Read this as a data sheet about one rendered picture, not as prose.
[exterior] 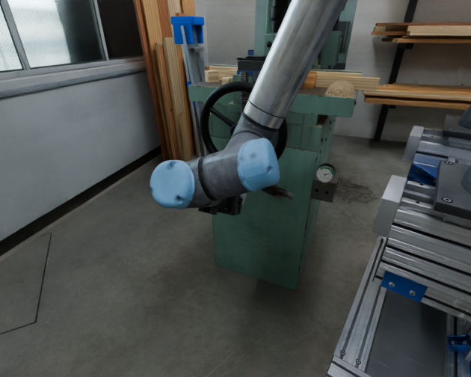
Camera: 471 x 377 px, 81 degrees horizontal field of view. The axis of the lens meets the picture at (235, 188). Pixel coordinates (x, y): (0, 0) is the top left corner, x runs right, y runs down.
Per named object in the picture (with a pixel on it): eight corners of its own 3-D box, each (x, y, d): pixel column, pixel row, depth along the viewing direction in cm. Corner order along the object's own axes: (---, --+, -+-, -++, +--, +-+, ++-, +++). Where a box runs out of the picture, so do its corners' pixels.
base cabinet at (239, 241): (212, 264, 147) (205, 135, 112) (251, 209, 193) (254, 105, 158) (296, 292, 131) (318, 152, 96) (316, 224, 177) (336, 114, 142)
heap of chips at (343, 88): (323, 95, 88) (324, 82, 86) (329, 88, 99) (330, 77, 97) (353, 97, 85) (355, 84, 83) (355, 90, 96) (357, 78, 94)
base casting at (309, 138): (206, 135, 112) (205, 113, 107) (255, 105, 158) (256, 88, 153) (319, 152, 96) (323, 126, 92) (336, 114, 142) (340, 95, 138)
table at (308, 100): (174, 106, 101) (172, 89, 98) (213, 92, 125) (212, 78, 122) (350, 126, 79) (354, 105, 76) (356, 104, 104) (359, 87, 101)
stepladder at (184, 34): (197, 190, 219) (165, 16, 164) (209, 176, 240) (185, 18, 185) (216, 191, 213) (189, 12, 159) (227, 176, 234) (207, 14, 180)
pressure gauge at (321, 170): (313, 185, 96) (316, 164, 92) (315, 181, 99) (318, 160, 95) (332, 189, 94) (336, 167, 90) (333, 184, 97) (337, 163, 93)
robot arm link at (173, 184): (197, 202, 39) (149, 215, 42) (226, 202, 49) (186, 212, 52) (187, 149, 40) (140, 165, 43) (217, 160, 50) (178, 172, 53)
